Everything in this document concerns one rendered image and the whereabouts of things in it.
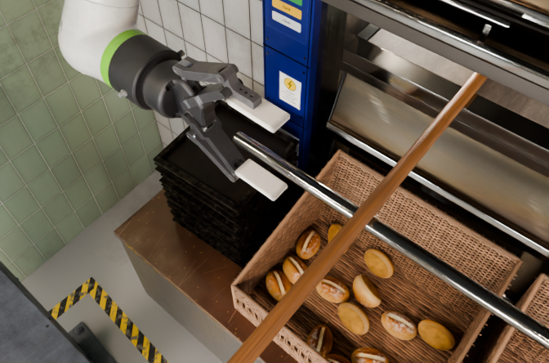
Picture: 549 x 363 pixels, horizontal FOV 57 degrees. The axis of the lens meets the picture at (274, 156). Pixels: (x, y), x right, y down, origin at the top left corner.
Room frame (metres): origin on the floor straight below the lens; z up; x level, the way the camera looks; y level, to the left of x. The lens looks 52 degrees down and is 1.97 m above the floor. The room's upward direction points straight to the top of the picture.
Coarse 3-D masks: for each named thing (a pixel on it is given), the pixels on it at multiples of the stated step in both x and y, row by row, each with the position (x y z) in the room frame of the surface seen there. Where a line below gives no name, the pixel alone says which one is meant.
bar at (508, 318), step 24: (240, 144) 0.67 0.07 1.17; (288, 168) 0.60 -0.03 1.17; (312, 192) 0.55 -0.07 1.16; (336, 192) 0.54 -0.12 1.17; (384, 240) 0.44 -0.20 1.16; (408, 240) 0.44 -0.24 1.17; (432, 264) 0.39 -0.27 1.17; (456, 288) 0.35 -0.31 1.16; (480, 288) 0.35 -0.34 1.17; (504, 312) 0.31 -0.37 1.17; (528, 336) 0.27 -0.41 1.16
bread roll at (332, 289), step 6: (324, 282) 0.60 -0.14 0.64; (330, 282) 0.60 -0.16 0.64; (336, 282) 0.60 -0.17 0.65; (318, 288) 0.59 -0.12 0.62; (324, 288) 0.58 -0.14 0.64; (330, 288) 0.58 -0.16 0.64; (336, 288) 0.58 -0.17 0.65; (342, 288) 0.58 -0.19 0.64; (324, 294) 0.57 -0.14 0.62; (330, 294) 0.57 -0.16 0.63; (336, 294) 0.57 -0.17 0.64; (342, 294) 0.57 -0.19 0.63; (348, 294) 0.57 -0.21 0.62; (330, 300) 0.56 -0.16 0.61; (336, 300) 0.56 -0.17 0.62; (342, 300) 0.56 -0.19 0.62
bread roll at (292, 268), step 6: (288, 258) 0.68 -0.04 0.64; (294, 258) 0.67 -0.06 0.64; (288, 264) 0.66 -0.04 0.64; (294, 264) 0.65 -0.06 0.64; (300, 264) 0.65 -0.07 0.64; (288, 270) 0.64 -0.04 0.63; (294, 270) 0.64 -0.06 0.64; (300, 270) 0.64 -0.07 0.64; (288, 276) 0.63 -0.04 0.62; (294, 276) 0.62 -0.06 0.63; (294, 282) 0.61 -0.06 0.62
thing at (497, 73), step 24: (336, 0) 0.81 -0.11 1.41; (408, 0) 0.82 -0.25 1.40; (432, 0) 0.84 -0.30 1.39; (384, 24) 0.74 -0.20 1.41; (456, 24) 0.75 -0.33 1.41; (480, 24) 0.76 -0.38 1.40; (432, 48) 0.68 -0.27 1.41; (456, 48) 0.66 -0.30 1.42; (504, 48) 0.68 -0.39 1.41; (528, 48) 0.69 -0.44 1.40; (480, 72) 0.62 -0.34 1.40; (504, 72) 0.60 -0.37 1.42
